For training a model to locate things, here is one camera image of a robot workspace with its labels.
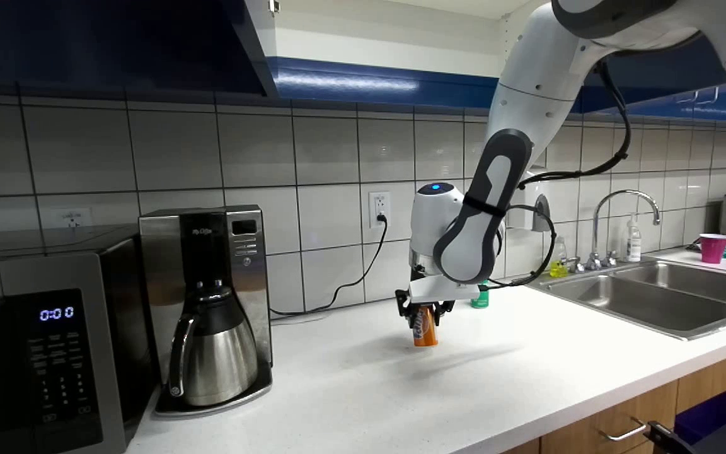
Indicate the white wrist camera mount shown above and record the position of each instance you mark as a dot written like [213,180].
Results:
[430,294]

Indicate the chrome kitchen faucet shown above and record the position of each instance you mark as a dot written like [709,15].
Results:
[599,211]

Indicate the white wall outlet with plug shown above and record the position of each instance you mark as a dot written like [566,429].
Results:
[378,202]

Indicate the empty white wall outlet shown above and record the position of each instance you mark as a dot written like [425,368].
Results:
[73,219]

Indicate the stainless black coffee maker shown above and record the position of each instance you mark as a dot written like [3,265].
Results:
[246,252]

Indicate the white wall soap dispenser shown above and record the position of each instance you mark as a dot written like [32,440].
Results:
[543,214]

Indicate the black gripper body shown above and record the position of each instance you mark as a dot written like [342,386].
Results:
[426,305]

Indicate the stainless steel double sink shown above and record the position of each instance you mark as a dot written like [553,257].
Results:
[656,303]

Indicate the small white bottle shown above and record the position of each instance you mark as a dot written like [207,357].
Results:
[637,246]

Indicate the green soda can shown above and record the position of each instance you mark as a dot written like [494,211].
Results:
[482,295]

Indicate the yellow-green dish soap bottle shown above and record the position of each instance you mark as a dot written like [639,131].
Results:
[559,267]

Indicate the stainless steel microwave oven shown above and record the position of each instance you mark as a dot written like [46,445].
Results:
[37,353]

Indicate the orange soda can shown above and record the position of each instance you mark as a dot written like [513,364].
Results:
[425,332]

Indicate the blue bin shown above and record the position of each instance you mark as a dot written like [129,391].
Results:
[720,411]

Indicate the stainless steel coffee carafe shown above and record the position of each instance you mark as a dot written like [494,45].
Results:
[216,357]

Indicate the blue wall cupboard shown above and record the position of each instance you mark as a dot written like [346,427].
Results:
[86,40]

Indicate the pink cup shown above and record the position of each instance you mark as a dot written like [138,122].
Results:
[714,250]

